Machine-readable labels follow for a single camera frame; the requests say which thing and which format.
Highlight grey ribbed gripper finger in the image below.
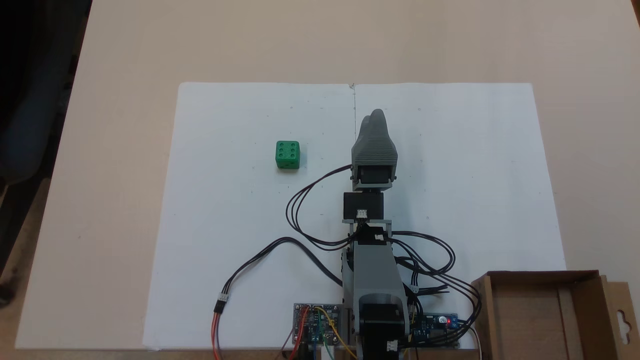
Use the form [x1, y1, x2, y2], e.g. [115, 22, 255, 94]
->
[369, 109, 394, 144]

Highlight green dice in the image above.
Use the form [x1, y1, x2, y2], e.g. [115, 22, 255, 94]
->
[275, 140, 301, 170]

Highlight white paper sheet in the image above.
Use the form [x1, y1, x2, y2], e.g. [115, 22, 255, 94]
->
[142, 82, 567, 351]

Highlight blue circuit board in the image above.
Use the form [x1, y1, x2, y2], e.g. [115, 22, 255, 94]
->
[410, 312, 460, 348]

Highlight brown cardboard box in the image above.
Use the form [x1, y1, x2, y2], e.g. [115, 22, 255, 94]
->
[471, 270, 640, 360]

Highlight black gripper cable bundle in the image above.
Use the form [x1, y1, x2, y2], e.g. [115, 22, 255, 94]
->
[286, 165, 357, 252]

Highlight black cable with orange ends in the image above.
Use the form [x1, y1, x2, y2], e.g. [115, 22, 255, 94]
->
[212, 236, 346, 360]

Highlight black forearm cable bundle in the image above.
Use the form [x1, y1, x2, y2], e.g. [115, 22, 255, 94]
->
[387, 230, 484, 347]

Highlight black base cable bundle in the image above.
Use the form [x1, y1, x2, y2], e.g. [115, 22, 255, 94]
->
[395, 256, 452, 346]

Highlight yellow wire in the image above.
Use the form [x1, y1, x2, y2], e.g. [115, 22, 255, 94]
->
[314, 306, 359, 360]

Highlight green circuit board with wires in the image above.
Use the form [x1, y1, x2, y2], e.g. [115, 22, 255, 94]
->
[293, 303, 347, 347]

